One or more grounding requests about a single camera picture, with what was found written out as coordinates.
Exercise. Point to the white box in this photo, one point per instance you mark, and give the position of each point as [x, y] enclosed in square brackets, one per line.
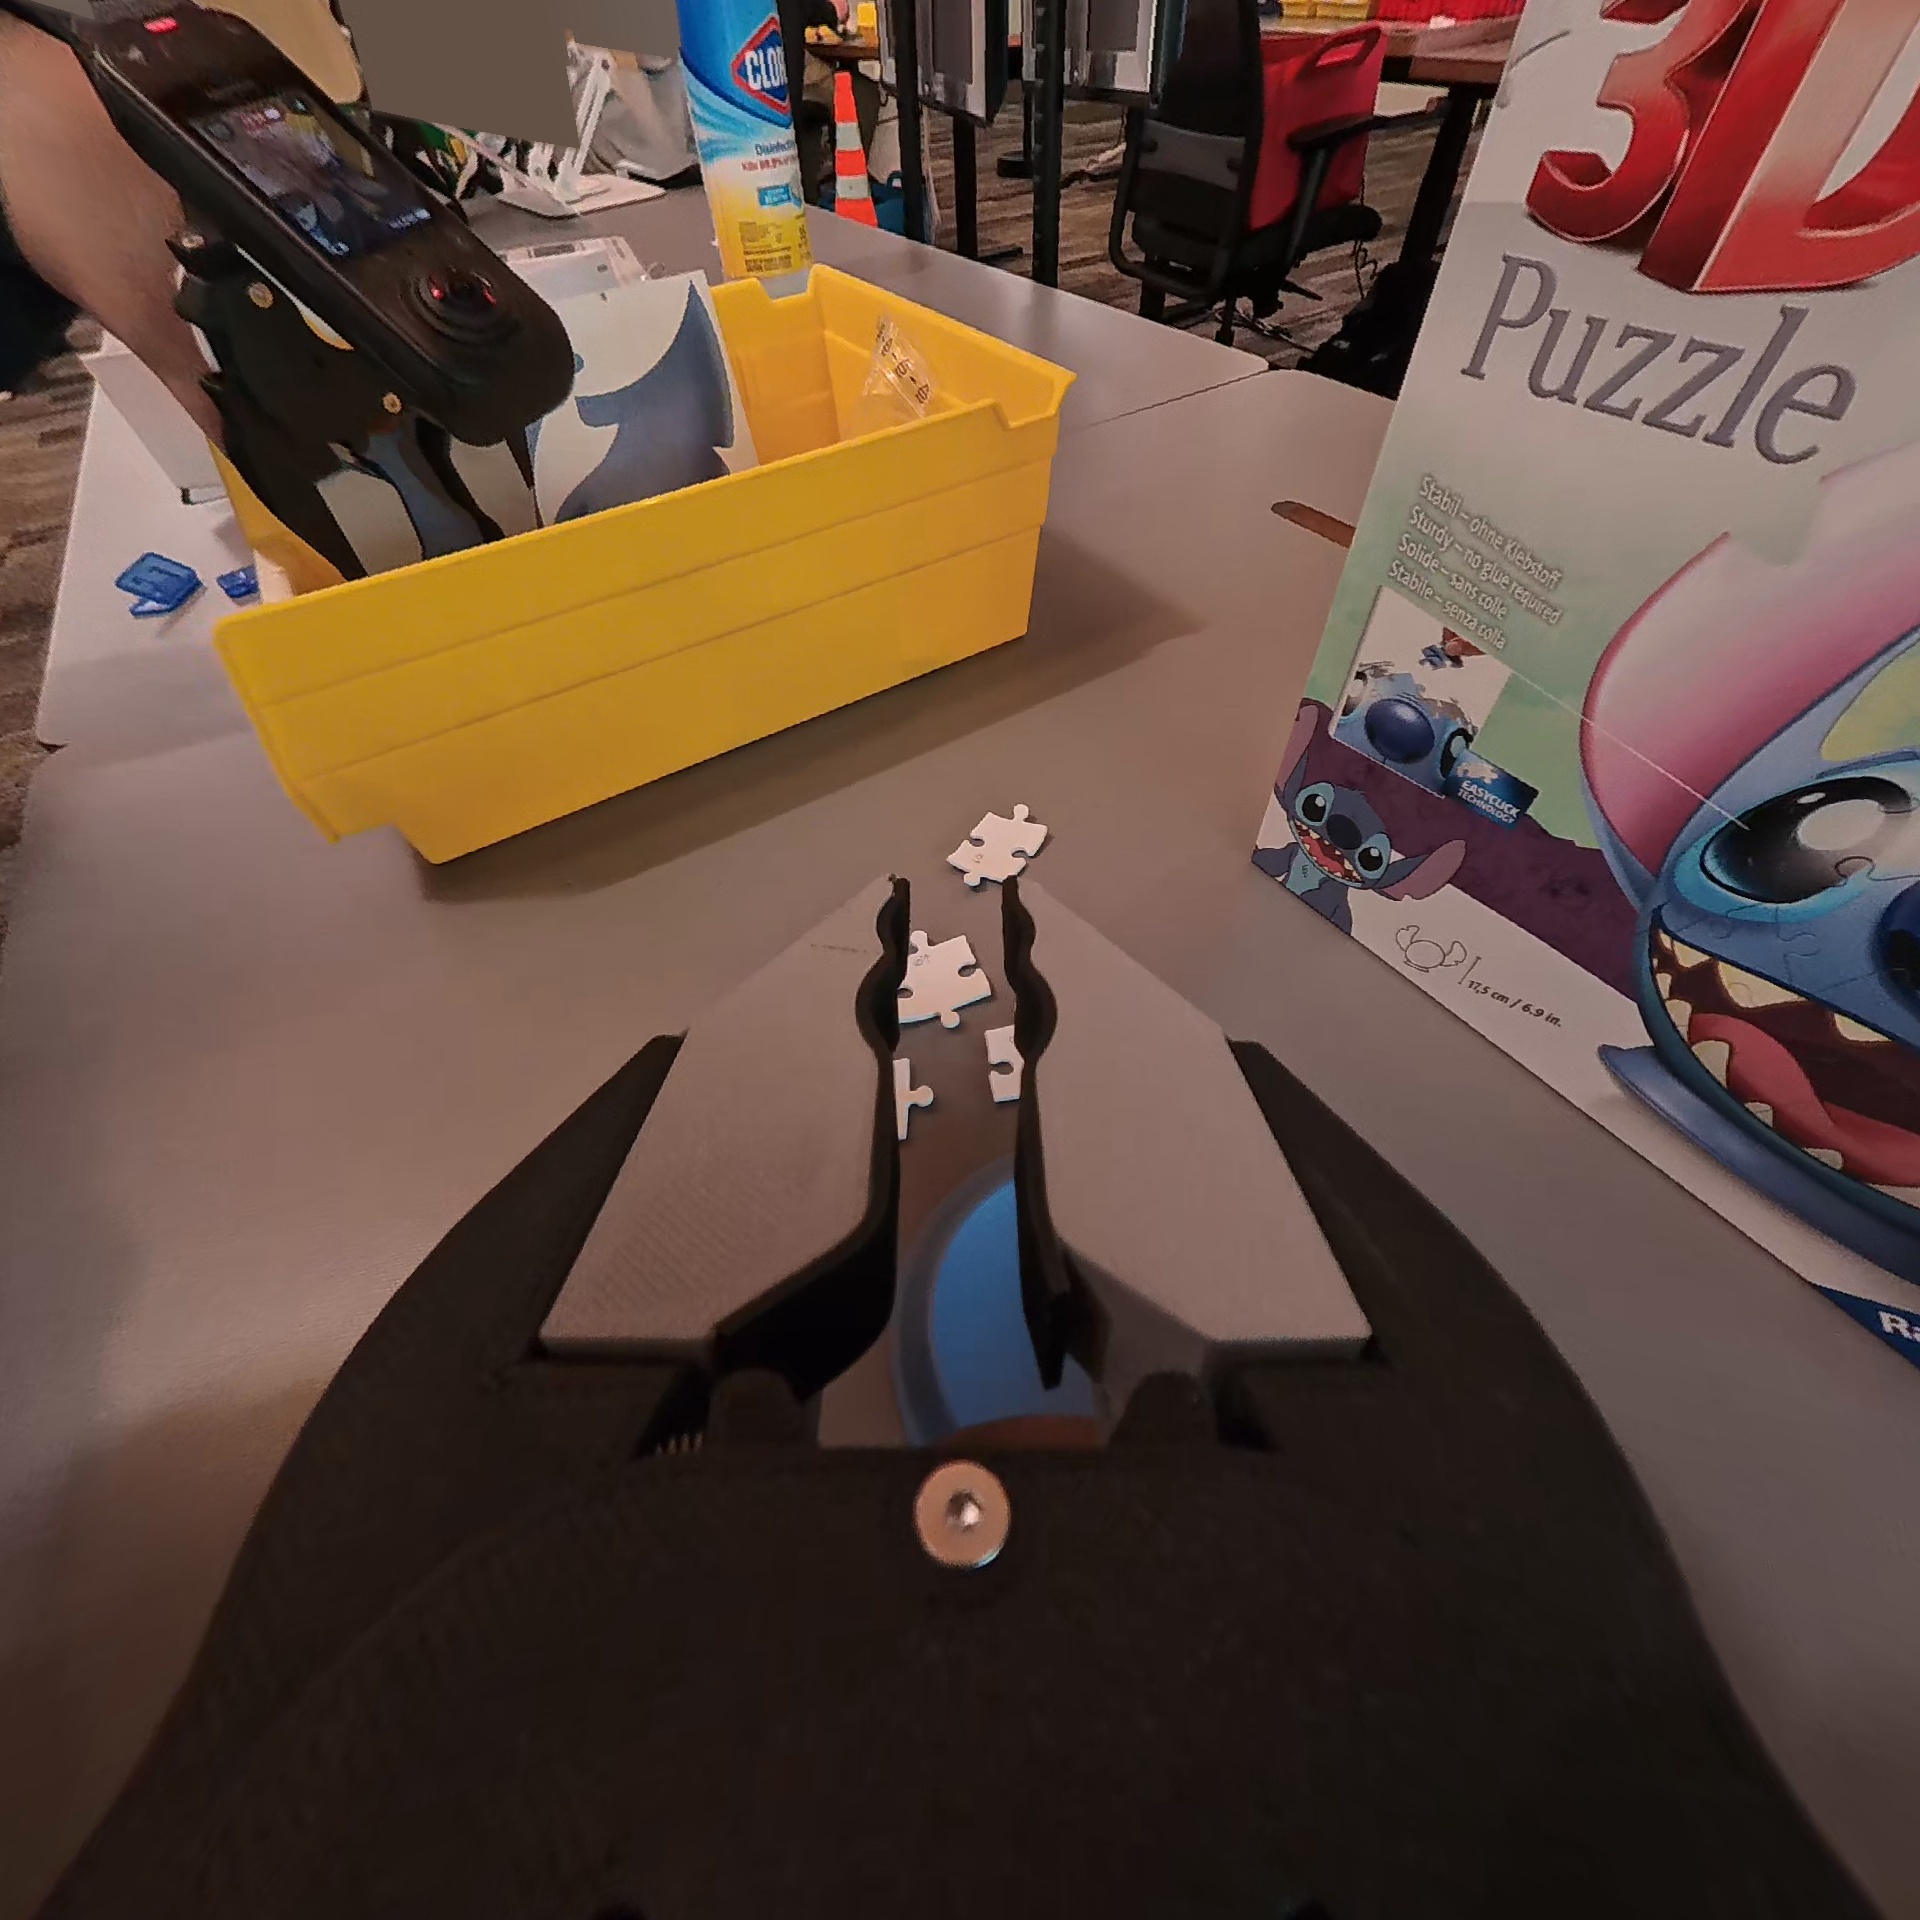
[149, 435]

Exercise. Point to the person's left forearm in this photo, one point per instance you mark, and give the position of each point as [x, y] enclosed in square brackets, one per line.
[90, 224]

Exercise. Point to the white stand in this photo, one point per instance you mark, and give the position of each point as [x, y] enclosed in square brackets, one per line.
[580, 135]

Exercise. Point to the white puzzle piece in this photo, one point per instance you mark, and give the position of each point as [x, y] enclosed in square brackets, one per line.
[992, 848]
[905, 1096]
[1002, 1060]
[943, 975]

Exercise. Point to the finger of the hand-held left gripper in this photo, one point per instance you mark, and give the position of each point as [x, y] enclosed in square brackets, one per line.
[375, 523]
[457, 488]

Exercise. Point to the display board on stand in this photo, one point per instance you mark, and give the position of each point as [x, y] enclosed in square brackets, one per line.
[1110, 44]
[960, 60]

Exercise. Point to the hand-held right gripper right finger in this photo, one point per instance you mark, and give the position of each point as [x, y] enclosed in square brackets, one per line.
[1185, 1201]

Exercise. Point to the puzzle box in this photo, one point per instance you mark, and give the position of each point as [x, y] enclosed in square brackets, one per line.
[1575, 599]

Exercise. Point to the yellow plastic bin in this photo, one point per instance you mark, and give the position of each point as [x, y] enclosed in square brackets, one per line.
[661, 660]

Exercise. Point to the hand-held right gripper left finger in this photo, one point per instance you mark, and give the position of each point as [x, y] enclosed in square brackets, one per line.
[721, 1184]

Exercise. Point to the blue round puzzle stand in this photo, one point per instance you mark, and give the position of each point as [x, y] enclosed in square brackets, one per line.
[960, 1276]

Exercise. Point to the white sheet with blue shapes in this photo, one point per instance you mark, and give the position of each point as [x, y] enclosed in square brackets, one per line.
[646, 406]

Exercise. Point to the clear plastic bag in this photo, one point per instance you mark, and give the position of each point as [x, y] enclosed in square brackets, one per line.
[896, 376]

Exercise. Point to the disinfecting wipes canister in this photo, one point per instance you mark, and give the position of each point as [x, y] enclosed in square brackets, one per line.
[744, 135]

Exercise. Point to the orange traffic cone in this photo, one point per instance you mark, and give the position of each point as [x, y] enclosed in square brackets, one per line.
[853, 159]

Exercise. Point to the black and red office chair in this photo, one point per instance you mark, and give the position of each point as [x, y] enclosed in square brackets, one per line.
[1277, 135]

